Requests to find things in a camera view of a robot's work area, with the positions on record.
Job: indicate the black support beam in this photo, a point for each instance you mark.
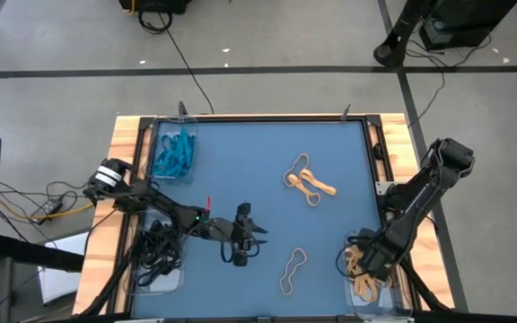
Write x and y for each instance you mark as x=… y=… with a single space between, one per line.
x=38 y=255

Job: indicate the clear plastic basket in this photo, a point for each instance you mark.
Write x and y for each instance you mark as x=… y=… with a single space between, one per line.
x=169 y=287
x=182 y=123
x=375 y=309

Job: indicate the teal rubber band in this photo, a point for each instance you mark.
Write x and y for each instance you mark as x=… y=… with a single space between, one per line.
x=182 y=161
x=175 y=152
x=166 y=142
x=186 y=139
x=162 y=169

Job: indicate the white bracket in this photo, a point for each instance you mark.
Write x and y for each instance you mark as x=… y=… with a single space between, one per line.
x=139 y=320
x=388 y=320

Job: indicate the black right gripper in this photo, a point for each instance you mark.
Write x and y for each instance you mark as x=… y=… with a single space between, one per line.
x=377 y=255

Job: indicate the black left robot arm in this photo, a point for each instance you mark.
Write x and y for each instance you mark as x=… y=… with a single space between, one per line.
x=160 y=202

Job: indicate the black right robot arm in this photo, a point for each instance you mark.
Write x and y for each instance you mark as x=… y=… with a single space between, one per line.
x=420 y=193

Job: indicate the black equipment case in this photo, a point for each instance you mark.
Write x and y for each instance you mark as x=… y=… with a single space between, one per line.
x=160 y=4

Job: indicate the black power adapter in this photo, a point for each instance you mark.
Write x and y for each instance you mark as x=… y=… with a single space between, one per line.
x=47 y=208

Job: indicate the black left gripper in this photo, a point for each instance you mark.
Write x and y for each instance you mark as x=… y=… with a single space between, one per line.
x=242 y=233

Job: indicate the black equipment box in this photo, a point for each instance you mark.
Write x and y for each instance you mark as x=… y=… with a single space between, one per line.
x=465 y=22

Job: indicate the grey frame post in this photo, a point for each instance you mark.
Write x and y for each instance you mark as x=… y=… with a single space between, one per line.
x=182 y=108
x=345 y=113

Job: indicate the black stand pole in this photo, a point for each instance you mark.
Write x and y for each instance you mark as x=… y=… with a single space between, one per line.
x=393 y=49

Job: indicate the white sheet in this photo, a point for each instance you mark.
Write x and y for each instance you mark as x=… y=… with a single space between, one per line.
x=61 y=282

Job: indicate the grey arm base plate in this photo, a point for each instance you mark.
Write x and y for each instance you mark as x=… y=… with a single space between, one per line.
x=383 y=186

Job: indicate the blue table mat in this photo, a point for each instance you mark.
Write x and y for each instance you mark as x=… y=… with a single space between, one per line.
x=249 y=170

